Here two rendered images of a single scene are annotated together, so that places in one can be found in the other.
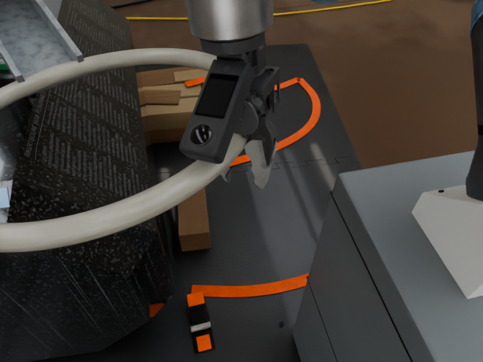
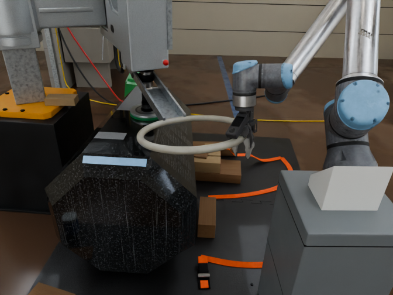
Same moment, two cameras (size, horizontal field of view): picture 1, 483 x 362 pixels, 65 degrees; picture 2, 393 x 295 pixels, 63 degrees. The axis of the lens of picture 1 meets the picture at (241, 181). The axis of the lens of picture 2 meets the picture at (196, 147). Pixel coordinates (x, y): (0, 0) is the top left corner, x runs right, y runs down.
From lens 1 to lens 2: 0.84 m
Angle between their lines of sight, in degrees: 21
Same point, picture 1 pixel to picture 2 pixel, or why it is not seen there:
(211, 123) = (235, 127)
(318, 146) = not seen: hidden behind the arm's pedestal
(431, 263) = (310, 199)
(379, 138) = not seen: hidden behind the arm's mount
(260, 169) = (247, 149)
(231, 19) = (244, 102)
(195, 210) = (209, 213)
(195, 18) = (234, 100)
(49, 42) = (171, 109)
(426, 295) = (306, 206)
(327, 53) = (302, 146)
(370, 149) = not seen: hidden behind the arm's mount
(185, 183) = (225, 143)
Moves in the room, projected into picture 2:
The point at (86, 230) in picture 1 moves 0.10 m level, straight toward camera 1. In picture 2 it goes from (197, 149) to (210, 163)
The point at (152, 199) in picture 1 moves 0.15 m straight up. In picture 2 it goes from (216, 145) to (218, 107)
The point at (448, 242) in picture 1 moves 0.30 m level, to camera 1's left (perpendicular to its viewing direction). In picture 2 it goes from (316, 190) to (240, 179)
